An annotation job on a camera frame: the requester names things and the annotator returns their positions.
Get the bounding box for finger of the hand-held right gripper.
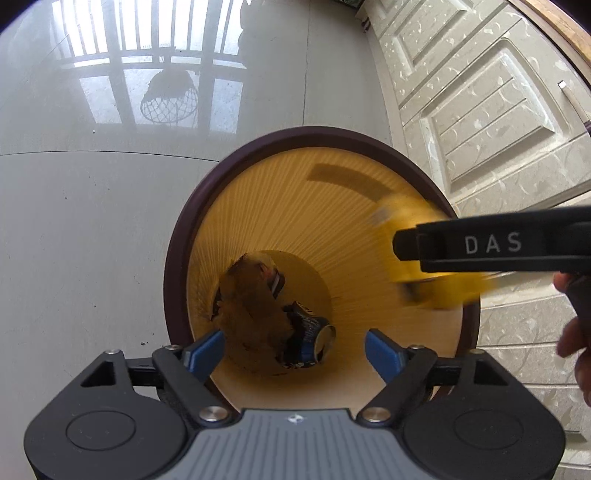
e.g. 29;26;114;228
392;226;421;262

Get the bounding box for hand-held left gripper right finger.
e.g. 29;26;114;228
355;329;509;425

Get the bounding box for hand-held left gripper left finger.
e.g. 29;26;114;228
81;329;234;424

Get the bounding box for long yellow box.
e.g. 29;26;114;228
373;194;503;311

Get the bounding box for brown corrugated cardboard piece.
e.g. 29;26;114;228
216;251;297;370

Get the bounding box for crushed blue drink can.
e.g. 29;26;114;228
276;301;338;371

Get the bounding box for yellow bin with brown rim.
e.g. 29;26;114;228
163;126;482;416

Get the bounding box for person's right hand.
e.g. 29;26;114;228
553;271;591;407

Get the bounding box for white embossed cabinet door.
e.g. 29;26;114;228
358;0;591;480

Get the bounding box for metal door handle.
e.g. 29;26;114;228
557;80;591;137

